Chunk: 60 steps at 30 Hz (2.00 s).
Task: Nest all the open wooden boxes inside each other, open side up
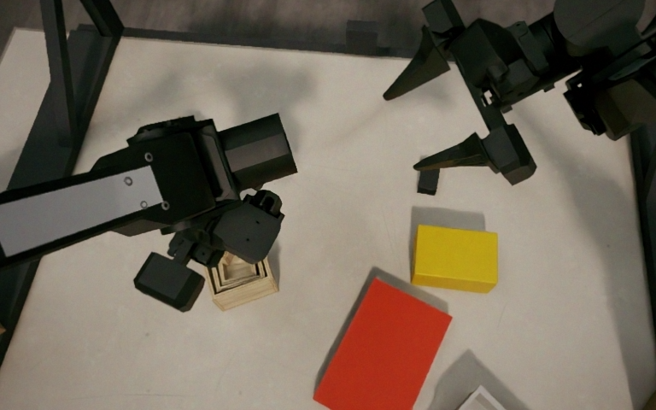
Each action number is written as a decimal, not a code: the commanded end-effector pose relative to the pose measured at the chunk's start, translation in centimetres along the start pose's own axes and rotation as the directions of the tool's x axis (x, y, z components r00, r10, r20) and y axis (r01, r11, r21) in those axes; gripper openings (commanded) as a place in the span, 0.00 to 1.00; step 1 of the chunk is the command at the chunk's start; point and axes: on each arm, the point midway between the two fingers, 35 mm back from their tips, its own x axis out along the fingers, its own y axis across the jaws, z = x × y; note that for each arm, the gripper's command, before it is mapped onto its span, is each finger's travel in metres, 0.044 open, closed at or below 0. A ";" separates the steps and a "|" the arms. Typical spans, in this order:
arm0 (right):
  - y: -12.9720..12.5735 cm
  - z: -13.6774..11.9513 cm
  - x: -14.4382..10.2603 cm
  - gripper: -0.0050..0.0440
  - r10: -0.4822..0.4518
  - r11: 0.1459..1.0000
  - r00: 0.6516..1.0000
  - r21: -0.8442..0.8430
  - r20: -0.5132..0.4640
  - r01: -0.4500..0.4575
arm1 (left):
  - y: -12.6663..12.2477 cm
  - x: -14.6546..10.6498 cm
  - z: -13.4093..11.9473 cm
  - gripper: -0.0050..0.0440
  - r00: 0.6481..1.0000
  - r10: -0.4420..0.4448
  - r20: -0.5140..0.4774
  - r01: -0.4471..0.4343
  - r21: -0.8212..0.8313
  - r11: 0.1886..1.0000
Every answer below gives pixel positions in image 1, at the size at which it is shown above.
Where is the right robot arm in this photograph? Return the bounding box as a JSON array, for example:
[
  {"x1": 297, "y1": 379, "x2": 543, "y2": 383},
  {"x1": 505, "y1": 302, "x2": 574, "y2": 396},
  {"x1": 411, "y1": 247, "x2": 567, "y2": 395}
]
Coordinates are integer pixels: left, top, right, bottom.
[{"x1": 0, "y1": 113, "x2": 297, "y2": 272}]

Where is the black metal support frame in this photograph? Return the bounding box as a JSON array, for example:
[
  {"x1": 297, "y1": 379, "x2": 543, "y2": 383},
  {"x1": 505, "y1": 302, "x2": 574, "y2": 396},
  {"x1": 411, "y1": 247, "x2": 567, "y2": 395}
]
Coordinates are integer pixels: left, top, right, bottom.
[{"x1": 39, "y1": 0, "x2": 656, "y2": 202}]

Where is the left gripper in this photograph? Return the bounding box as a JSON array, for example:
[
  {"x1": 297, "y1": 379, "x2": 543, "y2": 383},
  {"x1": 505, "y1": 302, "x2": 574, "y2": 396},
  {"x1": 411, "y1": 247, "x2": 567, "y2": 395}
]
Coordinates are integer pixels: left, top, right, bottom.
[{"x1": 383, "y1": 0, "x2": 566, "y2": 186}]

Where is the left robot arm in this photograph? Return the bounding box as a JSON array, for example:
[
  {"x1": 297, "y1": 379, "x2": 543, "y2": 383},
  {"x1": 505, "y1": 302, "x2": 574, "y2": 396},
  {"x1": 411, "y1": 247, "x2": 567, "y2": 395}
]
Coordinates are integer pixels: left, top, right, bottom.
[{"x1": 449, "y1": 0, "x2": 656, "y2": 141}]

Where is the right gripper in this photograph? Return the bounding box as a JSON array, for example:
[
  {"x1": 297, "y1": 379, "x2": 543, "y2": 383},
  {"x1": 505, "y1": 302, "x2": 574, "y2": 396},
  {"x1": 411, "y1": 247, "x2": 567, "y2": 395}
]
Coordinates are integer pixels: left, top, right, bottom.
[{"x1": 133, "y1": 215, "x2": 225, "y2": 313}]

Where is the red flat rectangular block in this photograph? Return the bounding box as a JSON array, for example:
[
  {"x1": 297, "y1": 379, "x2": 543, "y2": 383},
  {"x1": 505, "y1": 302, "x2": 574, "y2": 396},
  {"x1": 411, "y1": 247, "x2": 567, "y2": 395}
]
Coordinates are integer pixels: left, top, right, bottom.
[{"x1": 313, "y1": 278, "x2": 453, "y2": 410}]

